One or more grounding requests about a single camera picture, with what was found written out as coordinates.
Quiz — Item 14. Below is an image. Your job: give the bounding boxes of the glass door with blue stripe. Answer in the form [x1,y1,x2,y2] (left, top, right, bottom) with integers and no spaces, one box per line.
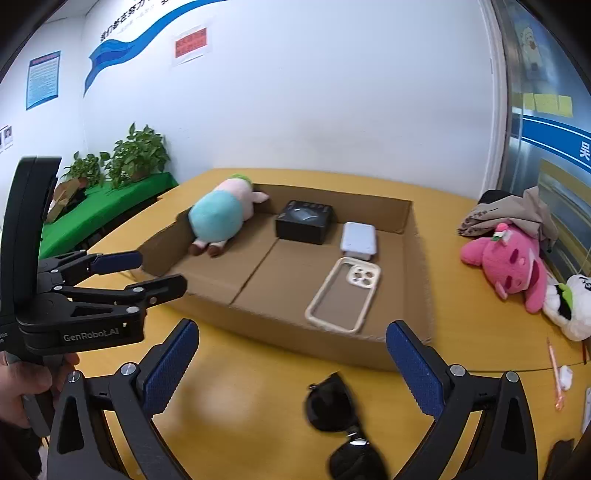
[492,0,591,287]

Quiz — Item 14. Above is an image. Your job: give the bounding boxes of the black cloth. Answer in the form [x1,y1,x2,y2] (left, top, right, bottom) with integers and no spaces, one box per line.
[477,189,511,206]

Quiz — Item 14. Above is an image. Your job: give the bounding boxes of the black sunglasses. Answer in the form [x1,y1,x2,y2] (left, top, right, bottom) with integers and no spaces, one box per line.
[305,373,389,480]

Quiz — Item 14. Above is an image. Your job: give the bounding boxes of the yellow desktop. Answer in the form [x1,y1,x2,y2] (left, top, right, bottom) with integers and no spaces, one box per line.
[76,168,591,480]

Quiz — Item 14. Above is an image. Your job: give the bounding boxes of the shallow cardboard box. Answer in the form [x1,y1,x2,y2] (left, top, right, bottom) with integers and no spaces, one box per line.
[139,182,435,372]

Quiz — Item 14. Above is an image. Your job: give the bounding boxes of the blue wall poster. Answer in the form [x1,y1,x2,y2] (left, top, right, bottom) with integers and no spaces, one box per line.
[25,51,62,110]

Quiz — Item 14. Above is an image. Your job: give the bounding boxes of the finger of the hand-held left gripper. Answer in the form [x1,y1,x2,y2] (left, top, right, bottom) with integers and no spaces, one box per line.
[37,251,143,289]
[55,274,188,317]

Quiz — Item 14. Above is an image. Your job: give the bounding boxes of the white panda plush toy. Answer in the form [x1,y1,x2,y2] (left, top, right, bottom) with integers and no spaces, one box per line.
[542,274,591,342]

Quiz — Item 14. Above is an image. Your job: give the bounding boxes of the small potted plant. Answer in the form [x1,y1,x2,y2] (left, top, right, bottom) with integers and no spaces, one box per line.
[61,151,112,188]

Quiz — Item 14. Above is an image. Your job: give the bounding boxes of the brown paper bag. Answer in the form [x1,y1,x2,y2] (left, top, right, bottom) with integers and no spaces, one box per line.
[46,178,88,223]

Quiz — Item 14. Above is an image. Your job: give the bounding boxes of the yellow sticky notes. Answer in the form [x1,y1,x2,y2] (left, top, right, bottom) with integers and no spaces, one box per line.
[523,92,574,117]

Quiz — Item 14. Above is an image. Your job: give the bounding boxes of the grey power bank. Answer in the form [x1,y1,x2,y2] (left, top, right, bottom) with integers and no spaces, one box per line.
[341,222,379,260]

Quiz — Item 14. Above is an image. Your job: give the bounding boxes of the large potted plant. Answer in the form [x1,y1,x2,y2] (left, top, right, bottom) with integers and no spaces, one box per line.
[105,122,171,190]

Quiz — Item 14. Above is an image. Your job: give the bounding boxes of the beige phone case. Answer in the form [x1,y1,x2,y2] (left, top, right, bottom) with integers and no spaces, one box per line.
[305,257,382,334]

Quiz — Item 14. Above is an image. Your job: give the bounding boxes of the teal and pink plush toy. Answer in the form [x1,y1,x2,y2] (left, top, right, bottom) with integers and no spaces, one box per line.
[188,174,271,258]

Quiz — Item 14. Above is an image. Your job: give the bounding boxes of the red wall notice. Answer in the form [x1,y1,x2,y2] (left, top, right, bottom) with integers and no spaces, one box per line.
[172,27,213,68]

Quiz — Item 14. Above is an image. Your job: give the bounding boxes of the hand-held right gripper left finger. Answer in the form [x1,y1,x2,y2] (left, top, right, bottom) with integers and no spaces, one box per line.
[46,318,200,480]

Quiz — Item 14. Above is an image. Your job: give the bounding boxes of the green cloth covered table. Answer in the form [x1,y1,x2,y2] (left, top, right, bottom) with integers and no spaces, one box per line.
[39,172,180,260]

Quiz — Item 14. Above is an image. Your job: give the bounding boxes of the black box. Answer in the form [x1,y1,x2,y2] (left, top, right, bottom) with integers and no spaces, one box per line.
[276,200,335,245]

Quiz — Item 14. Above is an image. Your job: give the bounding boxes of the blue wave wall decal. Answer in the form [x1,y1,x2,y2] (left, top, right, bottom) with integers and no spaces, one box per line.
[83,0,232,97]

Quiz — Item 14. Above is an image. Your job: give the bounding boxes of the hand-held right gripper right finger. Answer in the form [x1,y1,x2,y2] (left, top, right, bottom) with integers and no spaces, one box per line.
[385,320,539,480]

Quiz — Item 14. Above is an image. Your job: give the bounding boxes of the person's left forearm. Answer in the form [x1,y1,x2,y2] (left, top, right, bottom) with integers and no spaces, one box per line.
[0,415,47,480]

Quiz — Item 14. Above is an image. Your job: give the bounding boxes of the beige cloth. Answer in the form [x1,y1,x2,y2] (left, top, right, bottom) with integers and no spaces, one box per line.
[457,186,559,252]

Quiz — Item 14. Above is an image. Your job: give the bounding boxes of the orange pen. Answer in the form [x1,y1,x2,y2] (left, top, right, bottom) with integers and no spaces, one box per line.
[547,337,565,411]

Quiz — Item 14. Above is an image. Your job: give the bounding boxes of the person's left hand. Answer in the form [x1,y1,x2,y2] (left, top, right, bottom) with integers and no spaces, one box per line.
[0,352,81,430]

